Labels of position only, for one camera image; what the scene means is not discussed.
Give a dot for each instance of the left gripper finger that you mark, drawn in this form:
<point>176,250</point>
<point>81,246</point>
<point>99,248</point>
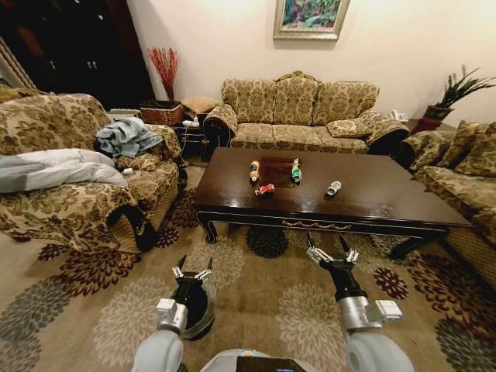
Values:
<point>177,272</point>
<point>203,274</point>

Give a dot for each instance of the floral throw pillow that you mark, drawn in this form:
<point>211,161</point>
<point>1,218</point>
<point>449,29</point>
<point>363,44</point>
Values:
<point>480,155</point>
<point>430,151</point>
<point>461,143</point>

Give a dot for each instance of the floral side sofa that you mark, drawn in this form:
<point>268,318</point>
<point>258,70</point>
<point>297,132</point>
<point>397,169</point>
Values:
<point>469,201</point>

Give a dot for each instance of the green potted plant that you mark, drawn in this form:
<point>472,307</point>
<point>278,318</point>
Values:
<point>453,93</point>

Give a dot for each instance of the striped silver frame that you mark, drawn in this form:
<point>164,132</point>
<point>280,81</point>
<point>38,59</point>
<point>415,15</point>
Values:
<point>15,62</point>

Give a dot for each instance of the crumpled blue clothing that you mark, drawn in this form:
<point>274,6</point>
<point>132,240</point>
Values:
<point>126,137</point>

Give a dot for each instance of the grey white quilt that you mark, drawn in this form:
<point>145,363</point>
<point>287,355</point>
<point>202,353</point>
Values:
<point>58,170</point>

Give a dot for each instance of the brown wicker basket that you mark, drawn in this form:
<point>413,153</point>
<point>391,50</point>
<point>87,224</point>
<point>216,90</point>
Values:
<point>160,112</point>

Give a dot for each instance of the floral patterned rug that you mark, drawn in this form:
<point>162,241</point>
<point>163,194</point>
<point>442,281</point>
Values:
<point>271,302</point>

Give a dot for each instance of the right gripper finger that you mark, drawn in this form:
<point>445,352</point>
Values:
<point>317,255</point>
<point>352,256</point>

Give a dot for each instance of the flat floral sofa cushion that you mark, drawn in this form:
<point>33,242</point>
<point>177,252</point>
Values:
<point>348,128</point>

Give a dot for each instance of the brown drink bottle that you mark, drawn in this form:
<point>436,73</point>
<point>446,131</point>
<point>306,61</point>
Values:
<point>254,170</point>

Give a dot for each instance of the dark wooden cabinet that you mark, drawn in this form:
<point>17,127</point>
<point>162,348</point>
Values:
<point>77,50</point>

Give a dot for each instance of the white power strip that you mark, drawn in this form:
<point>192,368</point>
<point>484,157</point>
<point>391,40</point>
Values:
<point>190,123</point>

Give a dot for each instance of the dark wooden coffee table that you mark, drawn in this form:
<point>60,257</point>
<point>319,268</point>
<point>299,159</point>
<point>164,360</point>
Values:
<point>348,209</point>

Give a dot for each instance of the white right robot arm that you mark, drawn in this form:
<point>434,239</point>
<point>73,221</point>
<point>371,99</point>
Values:
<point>368,341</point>

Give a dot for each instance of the woven tan cushion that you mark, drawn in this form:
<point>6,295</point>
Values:
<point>199,105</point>

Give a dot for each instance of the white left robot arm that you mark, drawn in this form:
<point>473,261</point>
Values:
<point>159,348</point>

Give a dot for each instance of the floral three-seat sofa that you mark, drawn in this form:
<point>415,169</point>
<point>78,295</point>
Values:
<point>294,116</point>

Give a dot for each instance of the dark wooden side table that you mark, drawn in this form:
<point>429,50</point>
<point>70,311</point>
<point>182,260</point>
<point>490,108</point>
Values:
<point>191,139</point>

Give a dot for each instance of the small white box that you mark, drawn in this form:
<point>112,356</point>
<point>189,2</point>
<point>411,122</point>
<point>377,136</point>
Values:
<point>128,170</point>

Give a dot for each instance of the red dried branches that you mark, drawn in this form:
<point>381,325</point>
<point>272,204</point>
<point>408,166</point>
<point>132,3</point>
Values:
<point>166,71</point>

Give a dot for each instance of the green snack wrapper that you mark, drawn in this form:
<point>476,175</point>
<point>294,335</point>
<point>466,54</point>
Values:
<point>296,172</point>

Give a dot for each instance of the framed landscape painting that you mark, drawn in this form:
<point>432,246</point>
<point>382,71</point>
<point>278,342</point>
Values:
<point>311,17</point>

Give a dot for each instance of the white robot front shell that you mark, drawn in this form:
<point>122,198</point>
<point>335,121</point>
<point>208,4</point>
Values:
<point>248,360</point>

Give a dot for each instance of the crushed silver can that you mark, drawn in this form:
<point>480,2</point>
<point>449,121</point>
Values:
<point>333,189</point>

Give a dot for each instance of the crushed red can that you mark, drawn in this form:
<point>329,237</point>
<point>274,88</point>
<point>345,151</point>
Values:
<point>265,190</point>

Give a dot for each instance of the white telephone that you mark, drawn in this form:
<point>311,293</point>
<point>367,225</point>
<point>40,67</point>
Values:
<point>398,115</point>

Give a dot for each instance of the floral armchair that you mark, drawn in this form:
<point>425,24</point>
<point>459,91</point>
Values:
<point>69,209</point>

